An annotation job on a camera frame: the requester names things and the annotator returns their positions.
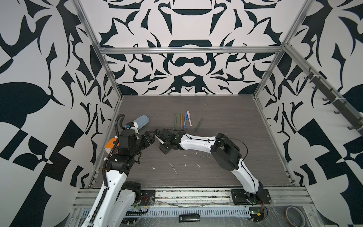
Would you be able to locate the orange brown pen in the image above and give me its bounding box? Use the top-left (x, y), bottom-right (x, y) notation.
top-left (180, 113), bottom-right (183, 130)

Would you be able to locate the blue pen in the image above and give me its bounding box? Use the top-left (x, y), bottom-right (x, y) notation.
top-left (183, 113), bottom-right (188, 130)

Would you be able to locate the pink fountain pen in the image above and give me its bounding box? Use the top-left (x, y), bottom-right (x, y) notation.
top-left (186, 110), bottom-right (192, 127)

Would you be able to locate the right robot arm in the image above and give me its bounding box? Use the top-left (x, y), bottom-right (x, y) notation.
top-left (156, 129), bottom-right (270, 205)

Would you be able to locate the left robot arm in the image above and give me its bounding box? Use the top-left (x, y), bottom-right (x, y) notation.
top-left (82, 114), bottom-right (155, 227)

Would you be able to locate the light blue pencil case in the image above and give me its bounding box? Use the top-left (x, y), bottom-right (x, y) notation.
top-left (133, 115), bottom-right (149, 130)

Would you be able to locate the orange shark plush toy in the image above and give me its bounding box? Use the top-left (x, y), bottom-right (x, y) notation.
top-left (105, 138), bottom-right (117, 153)

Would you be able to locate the black rectangular device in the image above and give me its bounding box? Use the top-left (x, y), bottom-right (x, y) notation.
top-left (178, 214), bottom-right (200, 223)

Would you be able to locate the tape roll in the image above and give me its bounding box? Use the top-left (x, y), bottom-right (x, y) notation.
top-left (284, 206), bottom-right (306, 227)

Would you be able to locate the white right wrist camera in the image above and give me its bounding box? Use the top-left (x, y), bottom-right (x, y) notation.
top-left (155, 132), bottom-right (165, 144)

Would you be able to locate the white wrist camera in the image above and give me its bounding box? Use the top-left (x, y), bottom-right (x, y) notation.
top-left (125, 122), bottom-right (139, 133)
top-left (155, 132), bottom-right (165, 144)

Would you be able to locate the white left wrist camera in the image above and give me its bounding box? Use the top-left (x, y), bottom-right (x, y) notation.
top-left (125, 122), bottom-right (139, 133)

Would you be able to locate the wall hook rail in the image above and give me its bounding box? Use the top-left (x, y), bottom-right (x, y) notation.
top-left (304, 67), bottom-right (363, 136)

